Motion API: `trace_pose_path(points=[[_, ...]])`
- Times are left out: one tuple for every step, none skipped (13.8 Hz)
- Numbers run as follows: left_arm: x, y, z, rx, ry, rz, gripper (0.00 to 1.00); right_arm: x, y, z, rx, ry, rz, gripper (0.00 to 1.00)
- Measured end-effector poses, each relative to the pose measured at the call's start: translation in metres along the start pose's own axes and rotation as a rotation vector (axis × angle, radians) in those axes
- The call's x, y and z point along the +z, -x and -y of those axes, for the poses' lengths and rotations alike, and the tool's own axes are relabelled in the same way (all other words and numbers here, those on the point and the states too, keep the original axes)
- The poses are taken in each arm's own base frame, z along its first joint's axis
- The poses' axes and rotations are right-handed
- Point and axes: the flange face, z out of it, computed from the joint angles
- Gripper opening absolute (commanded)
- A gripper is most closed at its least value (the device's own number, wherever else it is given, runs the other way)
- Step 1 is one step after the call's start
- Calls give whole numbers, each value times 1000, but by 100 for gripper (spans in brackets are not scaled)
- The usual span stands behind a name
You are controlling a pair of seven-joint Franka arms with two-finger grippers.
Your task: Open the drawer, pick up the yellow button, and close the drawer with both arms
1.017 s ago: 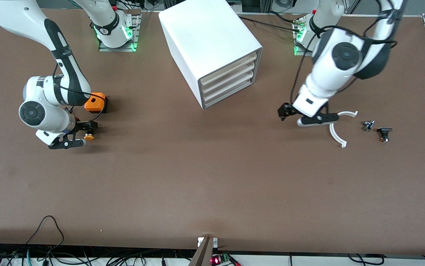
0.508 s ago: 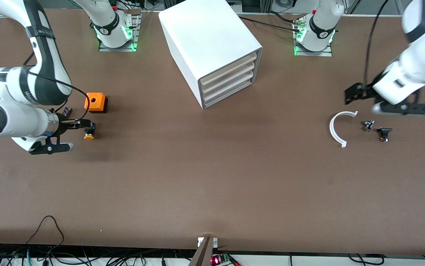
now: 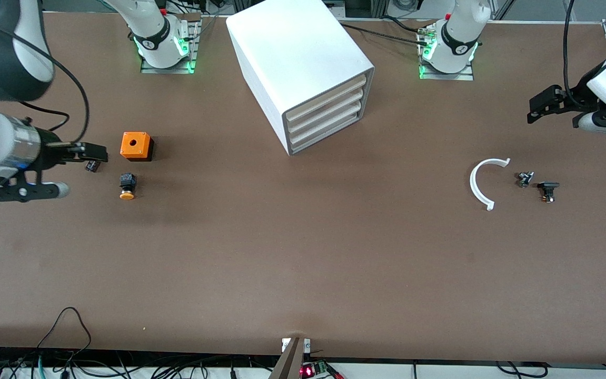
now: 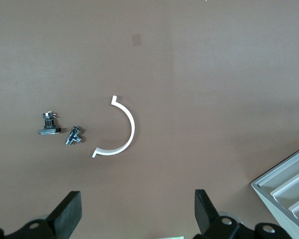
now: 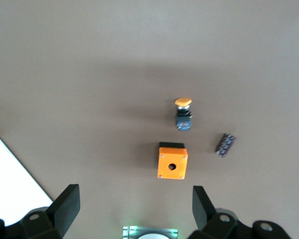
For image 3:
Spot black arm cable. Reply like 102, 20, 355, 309
11, 32, 90, 145
562, 0, 581, 106

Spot black table cable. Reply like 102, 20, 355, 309
341, 22, 430, 45
381, 16, 432, 35

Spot black looped cable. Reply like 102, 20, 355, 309
34, 307, 93, 364

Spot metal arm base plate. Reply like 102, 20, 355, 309
420, 24, 474, 81
141, 20, 201, 74

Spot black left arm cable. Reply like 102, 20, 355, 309
562, 0, 581, 106

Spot circuit board with red LED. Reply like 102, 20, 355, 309
301, 362, 330, 378

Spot orange box with hole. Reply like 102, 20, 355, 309
120, 131, 154, 162

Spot camera stand post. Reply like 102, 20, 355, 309
269, 337, 312, 379

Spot orange push button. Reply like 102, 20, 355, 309
119, 173, 137, 201

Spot white half ring clamp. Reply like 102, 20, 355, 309
470, 157, 512, 212

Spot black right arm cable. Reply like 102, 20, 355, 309
11, 32, 90, 145

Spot black switch contact block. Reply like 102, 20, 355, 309
537, 181, 561, 204

